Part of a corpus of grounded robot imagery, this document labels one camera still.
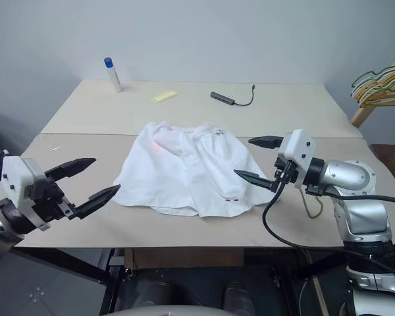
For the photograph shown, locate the grey USB hub with cable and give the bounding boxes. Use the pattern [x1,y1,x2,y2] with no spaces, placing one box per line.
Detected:
[210,84,257,107]

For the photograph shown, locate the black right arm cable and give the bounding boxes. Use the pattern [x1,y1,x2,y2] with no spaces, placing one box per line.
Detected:
[262,182,395,280]

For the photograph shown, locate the black metal table frame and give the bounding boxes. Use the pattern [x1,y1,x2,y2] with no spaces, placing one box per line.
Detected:
[8,246,134,316]

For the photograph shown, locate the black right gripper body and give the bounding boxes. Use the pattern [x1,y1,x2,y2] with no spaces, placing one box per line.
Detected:
[271,157,300,193]

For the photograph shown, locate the white shorts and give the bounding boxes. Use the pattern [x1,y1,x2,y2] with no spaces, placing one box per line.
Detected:
[113,120,274,219]

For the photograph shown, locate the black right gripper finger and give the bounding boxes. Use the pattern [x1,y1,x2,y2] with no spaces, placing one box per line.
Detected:
[248,134,284,151]
[233,169,275,192]

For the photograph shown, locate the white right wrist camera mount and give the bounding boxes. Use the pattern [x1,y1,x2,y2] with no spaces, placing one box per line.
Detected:
[277,128,318,189]

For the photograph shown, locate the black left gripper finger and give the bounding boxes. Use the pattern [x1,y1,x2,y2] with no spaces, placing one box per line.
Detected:
[44,157,97,182]
[68,184,122,221]

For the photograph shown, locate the light wooden slat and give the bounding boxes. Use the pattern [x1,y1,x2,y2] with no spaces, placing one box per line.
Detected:
[303,251,330,316]

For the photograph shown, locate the white tube with blue cap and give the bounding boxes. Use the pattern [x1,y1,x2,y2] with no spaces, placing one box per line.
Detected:
[103,57,124,93]

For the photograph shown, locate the grey robot torso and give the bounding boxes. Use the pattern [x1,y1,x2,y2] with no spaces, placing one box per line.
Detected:
[117,303,225,316]

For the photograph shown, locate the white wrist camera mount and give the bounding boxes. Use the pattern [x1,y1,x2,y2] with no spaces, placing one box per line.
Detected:
[277,128,318,189]
[1,155,51,232]

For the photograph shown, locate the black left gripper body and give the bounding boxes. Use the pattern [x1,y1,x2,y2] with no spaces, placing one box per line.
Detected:
[25,177,77,223]

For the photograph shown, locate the light wooden clothes rack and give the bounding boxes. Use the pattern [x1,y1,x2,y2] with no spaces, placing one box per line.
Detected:
[350,43,395,128]

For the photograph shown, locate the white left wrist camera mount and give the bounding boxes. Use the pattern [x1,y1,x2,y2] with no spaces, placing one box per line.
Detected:
[1,155,51,232]

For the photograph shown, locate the brown wooden furniture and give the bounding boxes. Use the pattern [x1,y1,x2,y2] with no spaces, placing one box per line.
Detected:
[369,143,395,187]

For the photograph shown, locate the pale yellow pad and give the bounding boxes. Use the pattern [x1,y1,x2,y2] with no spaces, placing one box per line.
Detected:
[150,90,180,104]

